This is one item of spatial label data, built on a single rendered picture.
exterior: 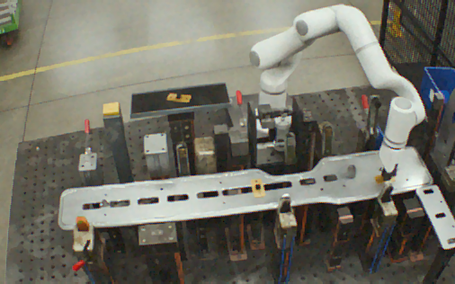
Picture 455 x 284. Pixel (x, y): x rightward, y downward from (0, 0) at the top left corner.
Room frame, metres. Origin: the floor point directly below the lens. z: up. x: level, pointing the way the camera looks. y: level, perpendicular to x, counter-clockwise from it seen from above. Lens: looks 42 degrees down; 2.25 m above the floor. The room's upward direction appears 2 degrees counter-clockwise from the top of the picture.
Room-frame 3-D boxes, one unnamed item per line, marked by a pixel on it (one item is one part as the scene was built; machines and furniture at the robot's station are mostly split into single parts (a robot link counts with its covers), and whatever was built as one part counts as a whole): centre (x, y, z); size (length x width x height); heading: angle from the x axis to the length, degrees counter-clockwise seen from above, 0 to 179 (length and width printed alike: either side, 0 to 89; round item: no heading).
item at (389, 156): (1.16, -0.57, 1.14); 0.10 x 0.07 x 0.11; 7
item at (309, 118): (1.40, -0.30, 0.91); 0.07 x 0.05 x 0.42; 7
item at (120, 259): (1.10, 0.43, 0.84); 0.11 x 0.06 x 0.29; 7
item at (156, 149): (1.29, 0.25, 0.90); 0.13 x 0.10 x 0.41; 7
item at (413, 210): (1.03, -0.65, 0.84); 0.11 x 0.10 x 0.28; 7
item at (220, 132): (1.36, 0.02, 0.90); 0.05 x 0.05 x 0.40; 7
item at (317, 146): (1.38, -0.36, 0.88); 0.11 x 0.09 x 0.37; 7
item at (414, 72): (1.46, -0.97, 1.02); 0.90 x 0.22 x 0.03; 7
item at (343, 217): (1.02, -0.39, 0.84); 0.11 x 0.08 x 0.29; 7
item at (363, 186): (1.15, -0.08, 1.00); 1.38 x 0.22 x 0.02; 97
